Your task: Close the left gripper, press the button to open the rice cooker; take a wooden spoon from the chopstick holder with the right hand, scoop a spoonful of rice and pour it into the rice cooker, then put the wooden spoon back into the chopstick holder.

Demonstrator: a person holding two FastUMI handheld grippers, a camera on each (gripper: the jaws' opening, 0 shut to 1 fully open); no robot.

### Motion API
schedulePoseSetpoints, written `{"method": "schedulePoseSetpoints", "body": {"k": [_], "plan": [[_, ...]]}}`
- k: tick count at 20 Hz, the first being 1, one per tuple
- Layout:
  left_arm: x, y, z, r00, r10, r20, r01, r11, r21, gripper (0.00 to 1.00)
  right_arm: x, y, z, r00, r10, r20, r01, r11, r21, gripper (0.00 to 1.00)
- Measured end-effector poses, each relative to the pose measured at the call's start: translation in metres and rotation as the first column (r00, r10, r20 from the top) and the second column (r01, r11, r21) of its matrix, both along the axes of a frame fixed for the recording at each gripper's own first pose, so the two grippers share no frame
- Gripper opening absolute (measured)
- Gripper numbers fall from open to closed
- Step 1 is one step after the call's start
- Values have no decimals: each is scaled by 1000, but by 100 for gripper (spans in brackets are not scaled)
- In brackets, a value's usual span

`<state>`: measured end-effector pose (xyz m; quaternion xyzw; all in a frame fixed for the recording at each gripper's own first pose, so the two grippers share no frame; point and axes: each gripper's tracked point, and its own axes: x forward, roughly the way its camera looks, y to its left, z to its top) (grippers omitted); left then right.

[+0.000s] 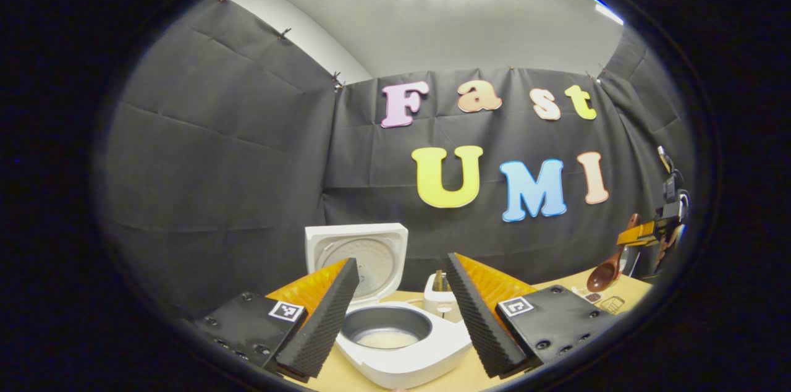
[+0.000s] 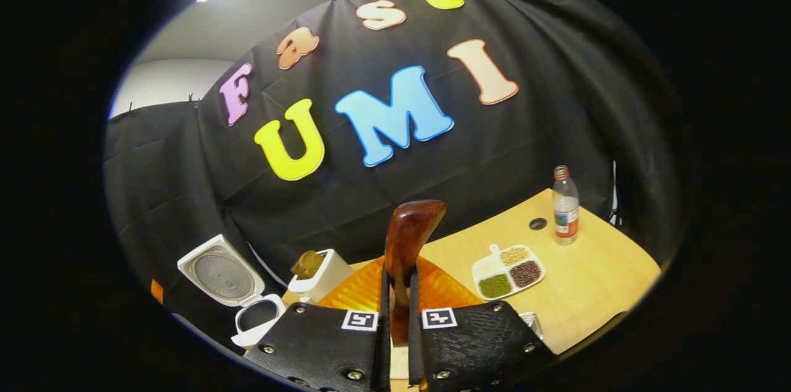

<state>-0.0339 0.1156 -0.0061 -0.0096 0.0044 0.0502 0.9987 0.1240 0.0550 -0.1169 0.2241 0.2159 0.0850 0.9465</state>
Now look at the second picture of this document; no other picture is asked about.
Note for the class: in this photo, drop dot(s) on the white rice cooker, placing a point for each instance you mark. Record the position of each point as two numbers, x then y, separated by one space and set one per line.
222 274

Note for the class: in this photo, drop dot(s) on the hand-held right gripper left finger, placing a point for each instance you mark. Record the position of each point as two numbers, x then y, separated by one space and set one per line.
384 349

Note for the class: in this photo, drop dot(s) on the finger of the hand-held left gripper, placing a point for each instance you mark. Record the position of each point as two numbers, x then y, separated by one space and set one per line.
157 292

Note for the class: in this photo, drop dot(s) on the white toaster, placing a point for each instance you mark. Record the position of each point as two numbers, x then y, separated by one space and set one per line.
330 277

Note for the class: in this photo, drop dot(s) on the white rice pile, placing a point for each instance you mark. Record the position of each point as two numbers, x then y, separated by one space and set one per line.
489 267

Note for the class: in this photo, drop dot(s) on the white divided grain dish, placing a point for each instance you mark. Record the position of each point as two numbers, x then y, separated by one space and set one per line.
508 269

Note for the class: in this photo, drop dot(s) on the black table grommet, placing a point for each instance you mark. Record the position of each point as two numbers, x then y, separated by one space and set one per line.
538 224

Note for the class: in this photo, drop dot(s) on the brown bread slice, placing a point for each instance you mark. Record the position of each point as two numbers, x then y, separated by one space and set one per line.
308 264

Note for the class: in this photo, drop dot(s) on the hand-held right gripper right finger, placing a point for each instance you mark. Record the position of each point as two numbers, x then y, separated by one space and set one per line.
414 349

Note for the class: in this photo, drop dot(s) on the black backdrop cloth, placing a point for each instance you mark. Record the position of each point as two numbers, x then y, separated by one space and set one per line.
556 101

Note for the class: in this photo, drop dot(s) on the clear plastic water bottle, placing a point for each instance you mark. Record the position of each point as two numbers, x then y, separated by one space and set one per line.
565 213

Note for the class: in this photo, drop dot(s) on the brown wooden spoon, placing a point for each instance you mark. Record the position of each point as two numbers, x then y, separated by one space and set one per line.
408 237

